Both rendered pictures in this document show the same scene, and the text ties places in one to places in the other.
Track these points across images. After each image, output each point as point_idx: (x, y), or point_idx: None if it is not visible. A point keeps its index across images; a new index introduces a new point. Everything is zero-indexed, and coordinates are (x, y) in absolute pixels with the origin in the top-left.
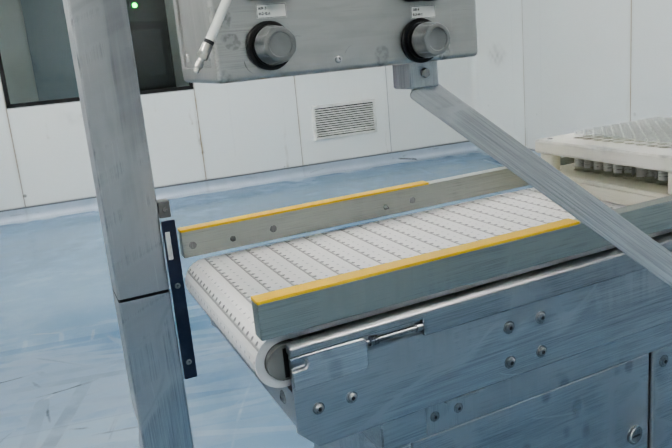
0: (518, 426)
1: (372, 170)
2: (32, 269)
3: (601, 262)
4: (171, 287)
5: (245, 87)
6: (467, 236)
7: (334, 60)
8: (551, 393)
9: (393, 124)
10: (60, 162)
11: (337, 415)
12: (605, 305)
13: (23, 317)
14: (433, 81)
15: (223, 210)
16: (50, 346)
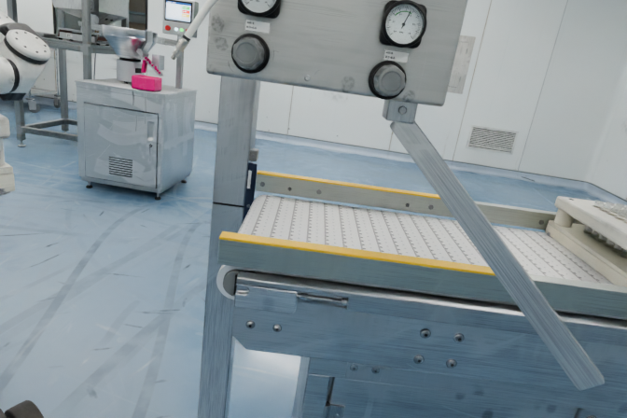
0: (427, 405)
1: (498, 178)
2: (274, 169)
3: None
4: (244, 205)
5: None
6: (444, 249)
7: (303, 77)
8: (466, 396)
9: (526, 152)
10: (312, 116)
11: (263, 335)
12: (529, 354)
13: (257, 192)
14: (409, 118)
15: (390, 172)
16: None
